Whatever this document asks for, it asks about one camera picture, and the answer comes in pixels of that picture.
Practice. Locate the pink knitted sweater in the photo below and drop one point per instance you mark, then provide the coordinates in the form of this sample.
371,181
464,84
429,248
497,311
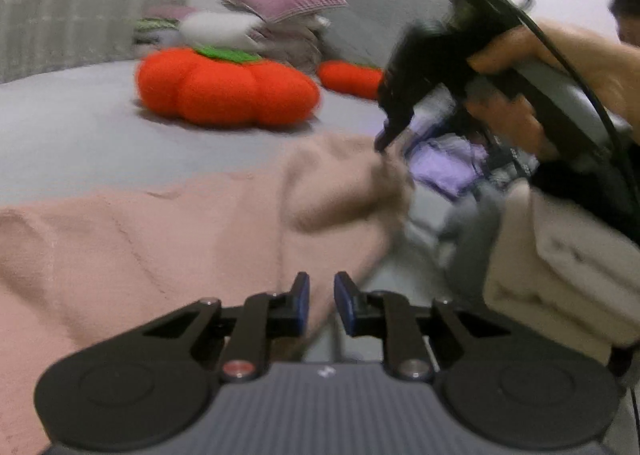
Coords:
175,235

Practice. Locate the black folded cloth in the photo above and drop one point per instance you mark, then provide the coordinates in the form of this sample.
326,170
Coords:
590,200

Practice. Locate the grey padded headboard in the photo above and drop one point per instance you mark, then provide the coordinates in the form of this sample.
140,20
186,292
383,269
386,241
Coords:
380,15

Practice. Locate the large orange pumpkin cushion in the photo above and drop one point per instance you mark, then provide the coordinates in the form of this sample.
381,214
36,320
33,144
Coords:
225,90

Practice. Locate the purple folded garment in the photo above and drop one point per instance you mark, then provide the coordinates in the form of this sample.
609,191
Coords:
450,165

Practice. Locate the person's right hand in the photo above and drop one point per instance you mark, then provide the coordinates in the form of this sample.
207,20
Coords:
570,47

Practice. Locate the green patterned folded blanket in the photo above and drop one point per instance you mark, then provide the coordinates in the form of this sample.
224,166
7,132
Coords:
152,32

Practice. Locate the small orange pumpkin cushion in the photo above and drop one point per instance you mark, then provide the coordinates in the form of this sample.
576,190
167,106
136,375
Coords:
350,80

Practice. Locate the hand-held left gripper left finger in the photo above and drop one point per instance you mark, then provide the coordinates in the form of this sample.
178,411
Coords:
301,305

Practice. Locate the flat purple pillow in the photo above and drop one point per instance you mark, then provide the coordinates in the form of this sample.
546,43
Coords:
172,11

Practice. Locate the person's head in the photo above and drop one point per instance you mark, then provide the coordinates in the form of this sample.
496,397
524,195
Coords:
627,10

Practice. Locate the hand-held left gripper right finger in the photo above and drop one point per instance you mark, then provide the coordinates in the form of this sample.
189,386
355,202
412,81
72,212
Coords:
345,302

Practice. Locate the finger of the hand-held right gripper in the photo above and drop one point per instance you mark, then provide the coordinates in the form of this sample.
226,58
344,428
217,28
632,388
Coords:
392,132

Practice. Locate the grey folded garment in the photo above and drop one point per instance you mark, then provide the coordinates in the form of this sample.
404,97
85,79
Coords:
470,235

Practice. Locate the beige folded garment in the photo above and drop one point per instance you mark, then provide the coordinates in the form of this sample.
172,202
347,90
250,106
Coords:
560,275

